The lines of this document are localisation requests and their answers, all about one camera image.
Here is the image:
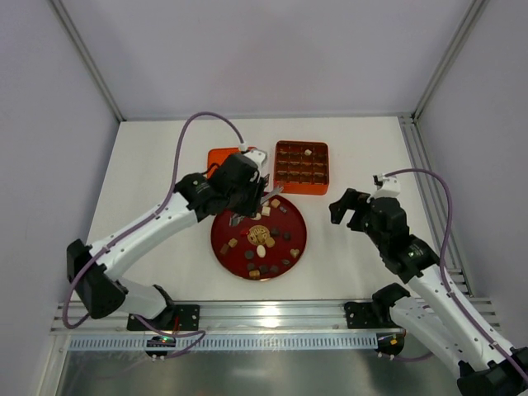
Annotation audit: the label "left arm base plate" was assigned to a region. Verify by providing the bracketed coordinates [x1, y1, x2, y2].
[146, 304, 200, 332]

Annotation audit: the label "orange box lid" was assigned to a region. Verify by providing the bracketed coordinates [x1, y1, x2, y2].
[207, 147, 239, 167]

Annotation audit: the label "white oval swirl chocolate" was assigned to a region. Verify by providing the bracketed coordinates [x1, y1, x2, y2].
[257, 245, 266, 258]

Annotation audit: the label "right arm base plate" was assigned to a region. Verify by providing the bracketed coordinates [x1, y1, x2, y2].
[344, 301, 398, 329]

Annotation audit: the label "controller board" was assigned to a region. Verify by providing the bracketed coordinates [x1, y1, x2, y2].
[375, 332, 405, 356]
[146, 335, 176, 348]

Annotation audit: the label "corner frame post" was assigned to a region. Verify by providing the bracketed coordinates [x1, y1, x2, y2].
[47, 0, 125, 123]
[412, 0, 489, 120]

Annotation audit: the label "brown chocolate left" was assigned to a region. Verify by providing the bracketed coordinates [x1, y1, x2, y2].
[219, 244, 229, 255]

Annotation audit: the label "left corner frame post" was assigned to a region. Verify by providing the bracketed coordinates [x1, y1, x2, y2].
[47, 0, 125, 123]

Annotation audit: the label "metal tongs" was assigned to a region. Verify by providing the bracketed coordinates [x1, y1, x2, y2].
[229, 185, 284, 227]

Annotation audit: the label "aluminium rail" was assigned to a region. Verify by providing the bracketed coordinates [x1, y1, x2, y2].
[398, 114, 473, 297]
[49, 297, 501, 334]

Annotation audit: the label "right controller board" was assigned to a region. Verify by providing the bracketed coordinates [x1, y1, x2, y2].
[375, 332, 405, 356]

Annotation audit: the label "slotted cable duct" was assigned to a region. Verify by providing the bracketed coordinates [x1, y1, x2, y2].
[68, 332, 378, 351]

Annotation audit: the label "orange chocolate box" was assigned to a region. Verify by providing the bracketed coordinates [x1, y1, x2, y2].
[272, 140, 330, 196]

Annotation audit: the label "tan fluted cup chocolate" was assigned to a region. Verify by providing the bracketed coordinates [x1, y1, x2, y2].
[265, 237, 276, 248]

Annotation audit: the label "left controller board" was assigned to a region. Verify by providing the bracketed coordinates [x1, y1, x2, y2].
[146, 335, 176, 348]

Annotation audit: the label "right corner frame post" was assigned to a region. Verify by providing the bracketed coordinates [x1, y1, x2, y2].
[412, 0, 489, 120]

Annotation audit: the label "right side aluminium rail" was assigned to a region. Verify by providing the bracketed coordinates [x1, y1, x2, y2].
[398, 114, 473, 297]

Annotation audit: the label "aluminium front rail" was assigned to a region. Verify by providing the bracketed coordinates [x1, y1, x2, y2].
[49, 297, 501, 334]

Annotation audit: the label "round red plate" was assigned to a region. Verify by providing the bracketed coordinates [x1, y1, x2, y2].
[210, 196, 308, 281]

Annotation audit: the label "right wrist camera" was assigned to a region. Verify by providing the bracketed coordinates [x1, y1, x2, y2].
[370, 174, 401, 200]

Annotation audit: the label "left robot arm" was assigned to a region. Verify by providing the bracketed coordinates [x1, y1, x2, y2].
[67, 148, 267, 332]

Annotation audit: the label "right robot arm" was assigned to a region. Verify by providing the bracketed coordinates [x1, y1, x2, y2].
[329, 189, 527, 395]

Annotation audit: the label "tan barrel chocolate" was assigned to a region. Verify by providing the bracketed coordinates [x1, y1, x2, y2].
[248, 270, 261, 280]

